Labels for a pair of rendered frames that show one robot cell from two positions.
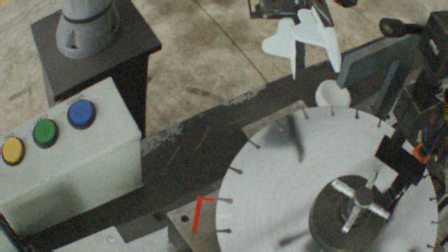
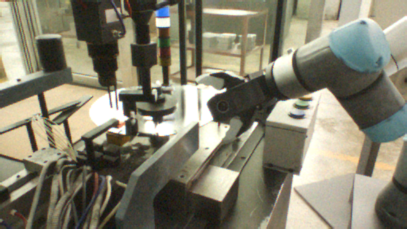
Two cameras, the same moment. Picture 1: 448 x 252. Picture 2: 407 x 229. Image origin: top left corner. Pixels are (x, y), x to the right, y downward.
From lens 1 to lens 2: 1.10 m
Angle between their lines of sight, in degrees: 97
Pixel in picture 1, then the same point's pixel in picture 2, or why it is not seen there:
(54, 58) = not seen: hidden behind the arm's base
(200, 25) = not seen: outside the picture
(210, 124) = (263, 203)
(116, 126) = (277, 118)
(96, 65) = (362, 199)
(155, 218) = (243, 157)
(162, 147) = (271, 183)
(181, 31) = not seen: outside the picture
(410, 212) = (116, 113)
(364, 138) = (164, 125)
